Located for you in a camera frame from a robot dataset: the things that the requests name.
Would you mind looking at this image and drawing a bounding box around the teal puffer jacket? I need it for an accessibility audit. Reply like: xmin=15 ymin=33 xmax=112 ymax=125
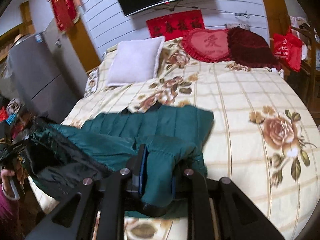
xmin=23 ymin=105 xmax=214 ymax=219

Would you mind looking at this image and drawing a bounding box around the person's left hand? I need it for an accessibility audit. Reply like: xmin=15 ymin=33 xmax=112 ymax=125
xmin=1 ymin=167 xmax=25 ymax=200

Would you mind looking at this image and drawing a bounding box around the floral checked bed sheet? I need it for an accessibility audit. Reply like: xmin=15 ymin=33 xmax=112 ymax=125
xmin=64 ymin=39 xmax=319 ymax=239

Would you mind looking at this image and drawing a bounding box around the grey refrigerator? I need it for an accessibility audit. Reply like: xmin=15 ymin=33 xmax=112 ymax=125
xmin=8 ymin=21 xmax=87 ymax=124

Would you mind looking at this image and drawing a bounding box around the white square pillow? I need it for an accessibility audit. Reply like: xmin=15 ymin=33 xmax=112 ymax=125
xmin=106 ymin=36 xmax=165 ymax=87

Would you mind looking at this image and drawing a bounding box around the red heart-shaped cushion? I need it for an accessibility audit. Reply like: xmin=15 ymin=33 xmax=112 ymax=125
xmin=181 ymin=28 xmax=231 ymax=63

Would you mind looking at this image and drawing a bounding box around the dark red velvet cushion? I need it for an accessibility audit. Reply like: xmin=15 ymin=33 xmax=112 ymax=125
xmin=227 ymin=28 xmax=281 ymax=70

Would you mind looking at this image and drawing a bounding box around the red banner with characters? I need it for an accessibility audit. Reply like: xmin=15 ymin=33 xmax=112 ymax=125
xmin=146 ymin=10 xmax=204 ymax=41

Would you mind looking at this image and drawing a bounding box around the red shopping bag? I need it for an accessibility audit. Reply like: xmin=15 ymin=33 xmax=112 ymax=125
xmin=273 ymin=26 xmax=303 ymax=72

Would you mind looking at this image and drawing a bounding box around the red hanging knot decoration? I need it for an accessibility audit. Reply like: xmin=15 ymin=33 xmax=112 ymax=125
xmin=47 ymin=0 xmax=81 ymax=34

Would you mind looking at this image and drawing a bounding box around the wooden chair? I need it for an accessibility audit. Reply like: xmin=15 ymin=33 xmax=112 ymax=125
xmin=287 ymin=17 xmax=319 ymax=113

